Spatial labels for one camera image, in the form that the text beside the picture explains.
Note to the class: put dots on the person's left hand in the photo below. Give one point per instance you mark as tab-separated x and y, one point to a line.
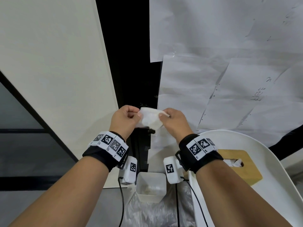
124	120

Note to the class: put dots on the person's right hand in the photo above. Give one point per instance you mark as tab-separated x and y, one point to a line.
177	125

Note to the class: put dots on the white tissue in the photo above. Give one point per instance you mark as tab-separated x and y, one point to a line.
151	118
233	163

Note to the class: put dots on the wooden tissue box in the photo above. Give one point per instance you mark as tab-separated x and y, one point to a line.
248	173

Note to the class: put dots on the person's right forearm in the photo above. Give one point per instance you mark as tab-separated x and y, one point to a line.
236	198

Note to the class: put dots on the person's left forearm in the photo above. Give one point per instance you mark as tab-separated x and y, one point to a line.
66	198

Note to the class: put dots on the black left wristband with markers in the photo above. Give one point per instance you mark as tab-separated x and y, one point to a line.
99	156

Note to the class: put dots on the black wristband with markers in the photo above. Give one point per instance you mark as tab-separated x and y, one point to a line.
208	158
99	156

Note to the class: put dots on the black right wristband with markers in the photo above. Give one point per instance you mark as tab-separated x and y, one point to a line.
208	158

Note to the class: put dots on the white plastic bin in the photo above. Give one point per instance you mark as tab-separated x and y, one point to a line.
151	198

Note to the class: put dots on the clear plastic sheet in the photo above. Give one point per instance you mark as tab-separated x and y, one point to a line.
151	215

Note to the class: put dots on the white paper sheets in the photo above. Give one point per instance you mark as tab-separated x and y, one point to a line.
201	25

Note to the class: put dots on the black framed glass partition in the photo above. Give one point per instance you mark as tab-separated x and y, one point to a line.
23	184

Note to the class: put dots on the white plastic chair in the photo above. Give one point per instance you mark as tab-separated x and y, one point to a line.
272	205

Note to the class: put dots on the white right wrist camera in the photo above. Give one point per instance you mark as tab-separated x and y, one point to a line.
174	173

